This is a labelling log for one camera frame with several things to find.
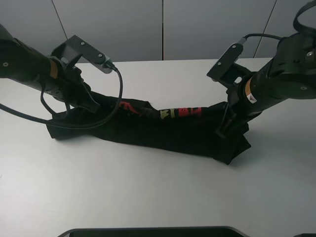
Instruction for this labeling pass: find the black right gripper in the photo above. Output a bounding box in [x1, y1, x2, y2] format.
[216, 79, 262, 137]

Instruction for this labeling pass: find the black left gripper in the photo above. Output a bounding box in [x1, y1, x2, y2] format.
[40, 58, 100, 113]

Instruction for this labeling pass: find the black printed t-shirt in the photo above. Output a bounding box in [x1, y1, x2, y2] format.
[47, 99, 251, 164]

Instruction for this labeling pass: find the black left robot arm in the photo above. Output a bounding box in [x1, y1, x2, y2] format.
[0, 26, 105, 113]

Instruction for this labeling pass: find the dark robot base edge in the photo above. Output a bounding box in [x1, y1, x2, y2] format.
[59, 226, 246, 237]

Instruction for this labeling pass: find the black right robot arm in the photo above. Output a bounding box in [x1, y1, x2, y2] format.
[207, 33, 316, 137]

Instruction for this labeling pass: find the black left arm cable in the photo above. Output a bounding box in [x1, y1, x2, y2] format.
[0, 63, 123, 129]

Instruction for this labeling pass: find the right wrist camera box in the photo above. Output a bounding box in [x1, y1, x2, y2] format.
[206, 43, 250, 88]

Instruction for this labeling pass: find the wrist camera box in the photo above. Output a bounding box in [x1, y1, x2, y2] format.
[51, 35, 116, 74]
[206, 43, 250, 88]

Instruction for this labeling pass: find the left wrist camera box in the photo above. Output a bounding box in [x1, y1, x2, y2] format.
[51, 35, 116, 74]

